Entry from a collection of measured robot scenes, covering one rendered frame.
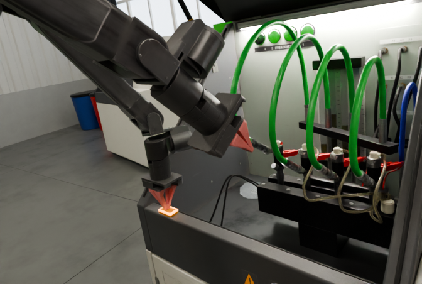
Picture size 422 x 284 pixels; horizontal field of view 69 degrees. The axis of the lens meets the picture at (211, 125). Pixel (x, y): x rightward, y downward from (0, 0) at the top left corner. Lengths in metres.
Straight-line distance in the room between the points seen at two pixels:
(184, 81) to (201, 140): 0.10
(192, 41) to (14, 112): 6.96
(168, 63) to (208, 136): 0.14
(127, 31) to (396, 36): 0.78
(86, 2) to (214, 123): 0.22
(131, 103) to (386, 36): 0.71
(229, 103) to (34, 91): 7.10
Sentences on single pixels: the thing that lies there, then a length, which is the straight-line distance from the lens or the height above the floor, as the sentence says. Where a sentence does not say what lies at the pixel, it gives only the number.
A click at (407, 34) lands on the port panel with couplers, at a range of 0.99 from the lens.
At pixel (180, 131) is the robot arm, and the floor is 1.17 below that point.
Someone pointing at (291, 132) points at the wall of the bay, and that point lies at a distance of 1.16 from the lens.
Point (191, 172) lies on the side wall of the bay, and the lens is 1.05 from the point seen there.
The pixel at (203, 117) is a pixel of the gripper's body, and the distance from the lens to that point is 0.44.
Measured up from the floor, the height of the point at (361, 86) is 1.27.
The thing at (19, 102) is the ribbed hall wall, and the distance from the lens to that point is 7.36.
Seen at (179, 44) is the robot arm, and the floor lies 1.39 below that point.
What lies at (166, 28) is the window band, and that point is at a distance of 6.36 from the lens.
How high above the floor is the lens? 1.38
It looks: 15 degrees down
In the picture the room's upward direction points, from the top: 8 degrees counter-clockwise
